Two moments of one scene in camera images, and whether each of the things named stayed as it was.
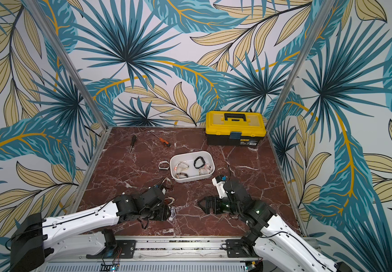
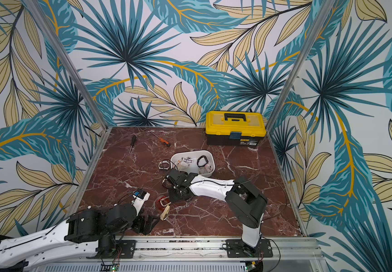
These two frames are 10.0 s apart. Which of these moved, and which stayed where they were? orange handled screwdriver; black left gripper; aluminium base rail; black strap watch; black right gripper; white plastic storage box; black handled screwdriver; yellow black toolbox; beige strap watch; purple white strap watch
Moved: purple white strap watch; black strap watch; black right gripper; black left gripper
Stayed: yellow black toolbox; aluminium base rail; white plastic storage box; beige strap watch; black handled screwdriver; orange handled screwdriver
